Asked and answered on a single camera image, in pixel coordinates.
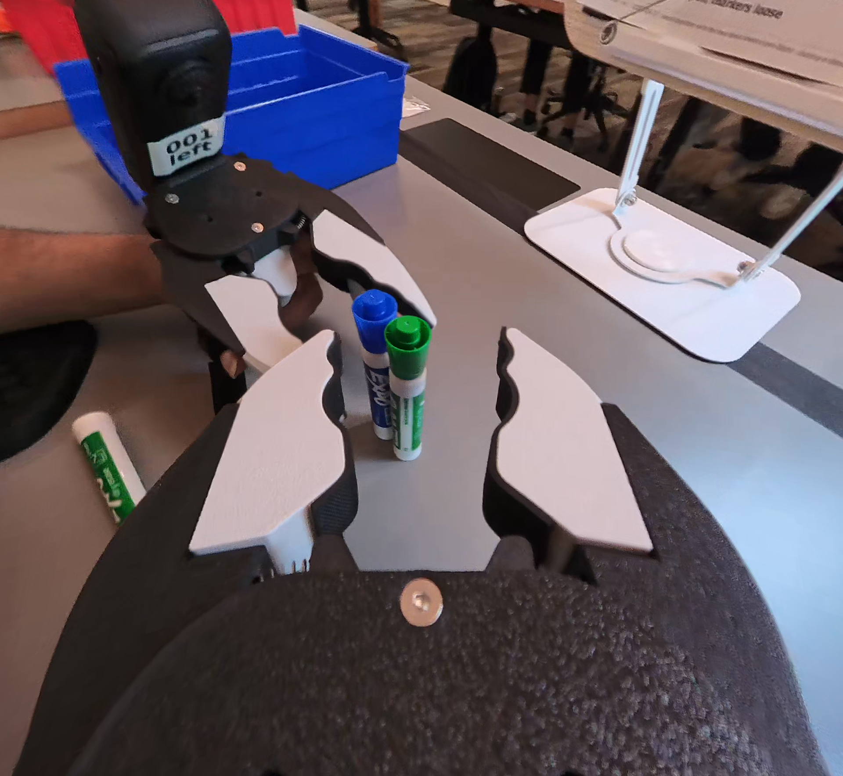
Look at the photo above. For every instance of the person's left forearm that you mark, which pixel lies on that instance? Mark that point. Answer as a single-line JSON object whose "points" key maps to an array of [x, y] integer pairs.
{"points": [[66, 275]]}

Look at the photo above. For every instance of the blue plastic bin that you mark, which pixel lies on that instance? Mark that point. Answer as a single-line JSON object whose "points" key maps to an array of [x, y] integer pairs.
{"points": [[296, 104]]}

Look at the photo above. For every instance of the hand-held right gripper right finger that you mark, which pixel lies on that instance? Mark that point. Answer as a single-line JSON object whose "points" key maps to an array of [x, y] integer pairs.
{"points": [[566, 460]]}

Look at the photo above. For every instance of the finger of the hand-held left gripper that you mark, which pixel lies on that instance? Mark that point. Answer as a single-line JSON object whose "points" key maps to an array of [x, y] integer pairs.
{"points": [[253, 322], [375, 262]]}

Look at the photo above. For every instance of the black backpack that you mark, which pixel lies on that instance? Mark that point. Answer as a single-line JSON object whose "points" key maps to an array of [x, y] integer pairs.
{"points": [[471, 75]]}

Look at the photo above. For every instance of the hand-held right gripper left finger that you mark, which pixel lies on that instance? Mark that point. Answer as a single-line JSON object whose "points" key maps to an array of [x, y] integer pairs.
{"points": [[276, 460]]}

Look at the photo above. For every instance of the white stand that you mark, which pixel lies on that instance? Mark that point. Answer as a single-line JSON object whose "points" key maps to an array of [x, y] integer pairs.
{"points": [[691, 289]]}

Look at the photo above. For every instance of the person's left hand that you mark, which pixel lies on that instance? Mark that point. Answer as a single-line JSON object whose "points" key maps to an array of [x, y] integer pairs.
{"points": [[306, 289]]}

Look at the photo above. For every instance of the green dry-erase marker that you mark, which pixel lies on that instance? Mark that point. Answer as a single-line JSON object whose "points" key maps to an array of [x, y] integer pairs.
{"points": [[407, 354], [105, 460]]}

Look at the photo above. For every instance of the black table mat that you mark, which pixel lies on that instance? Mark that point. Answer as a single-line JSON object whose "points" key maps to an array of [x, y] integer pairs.
{"points": [[487, 164]]}

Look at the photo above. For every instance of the blue dry-erase marker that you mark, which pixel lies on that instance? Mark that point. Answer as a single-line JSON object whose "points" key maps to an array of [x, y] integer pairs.
{"points": [[375, 335]]}

